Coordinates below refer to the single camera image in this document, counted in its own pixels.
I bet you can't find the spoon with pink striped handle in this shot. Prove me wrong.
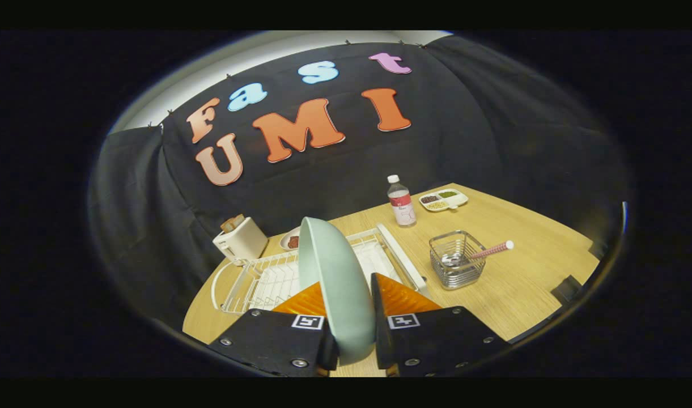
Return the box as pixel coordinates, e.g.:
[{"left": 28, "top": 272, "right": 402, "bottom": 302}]
[{"left": 442, "top": 240, "right": 515, "bottom": 267}]

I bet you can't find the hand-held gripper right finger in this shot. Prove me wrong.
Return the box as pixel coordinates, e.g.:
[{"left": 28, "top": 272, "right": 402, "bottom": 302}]
[{"left": 371, "top": 272, "right": 513, "bottom": 377}]

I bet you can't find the clear bottle with red label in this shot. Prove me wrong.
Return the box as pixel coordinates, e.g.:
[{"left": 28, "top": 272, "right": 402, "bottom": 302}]
[{"left": 387, "top": 175, "right": 417, "bottom": 228}]

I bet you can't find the pale green plate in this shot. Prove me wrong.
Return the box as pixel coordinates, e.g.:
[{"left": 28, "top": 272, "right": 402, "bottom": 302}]
[{"left": 298, "top": 216, "right": 376, "bottom": 366}]

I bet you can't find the clear wire basket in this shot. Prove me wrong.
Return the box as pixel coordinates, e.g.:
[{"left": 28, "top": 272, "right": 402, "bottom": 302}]
[{"left": 428, "top": 229, "right": 487, "bottom": 291}]

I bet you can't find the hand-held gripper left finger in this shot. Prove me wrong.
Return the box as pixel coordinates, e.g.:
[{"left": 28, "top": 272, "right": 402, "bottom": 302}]
[{"left": 209, "top": 282, "right": 339, "bottom": 377}]

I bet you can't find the black backdrop cloth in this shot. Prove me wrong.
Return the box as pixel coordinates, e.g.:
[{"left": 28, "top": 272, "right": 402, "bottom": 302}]
[{"left": 88, "top": 35, "right": 630, "bottom": 335}]

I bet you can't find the white toaster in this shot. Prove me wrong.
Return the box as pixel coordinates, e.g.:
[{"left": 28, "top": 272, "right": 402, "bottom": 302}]
[{"left": 213, "top": 217, "right": 269, "bottom": 266}]

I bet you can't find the black block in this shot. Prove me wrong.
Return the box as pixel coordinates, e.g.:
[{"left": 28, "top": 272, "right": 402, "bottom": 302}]
[{"left": 551, "top": 275, "right": 583, "bottom": 305}]

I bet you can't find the small white plate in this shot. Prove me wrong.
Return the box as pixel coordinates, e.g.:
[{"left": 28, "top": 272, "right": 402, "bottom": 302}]
[{"left": 279, "top": 226, "right": 302, "bottom": 252}]

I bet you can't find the white divided dish with beans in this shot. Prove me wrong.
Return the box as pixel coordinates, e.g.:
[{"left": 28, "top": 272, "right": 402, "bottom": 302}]
[{"left": 418, "top": 188, "right": 469, "bottom": 213}]

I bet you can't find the white wire dish rack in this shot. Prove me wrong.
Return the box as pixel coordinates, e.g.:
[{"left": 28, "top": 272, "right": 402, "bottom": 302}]
[{"left": 211, "top": 223, "right": 431, "bottom": 315}]

